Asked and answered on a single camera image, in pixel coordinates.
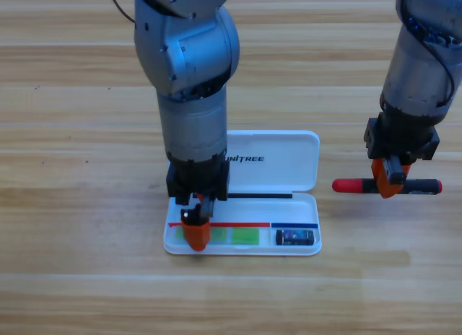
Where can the red and black marker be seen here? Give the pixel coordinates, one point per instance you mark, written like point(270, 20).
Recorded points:
point(350, 185)

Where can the black eraser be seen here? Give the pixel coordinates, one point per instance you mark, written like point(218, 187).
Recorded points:
point(294, 237)

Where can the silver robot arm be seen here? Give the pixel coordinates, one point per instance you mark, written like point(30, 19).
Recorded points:
point(415, 68)
point(195, 125)

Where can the white Unitree pencil case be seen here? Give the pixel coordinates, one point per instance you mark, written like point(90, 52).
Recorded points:
point(281, 161)

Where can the green highlighter pen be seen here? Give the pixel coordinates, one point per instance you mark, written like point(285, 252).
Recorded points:
point(245, 237)

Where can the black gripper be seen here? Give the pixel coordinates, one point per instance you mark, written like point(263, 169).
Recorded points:
point(198, 178)
point(400, 140)

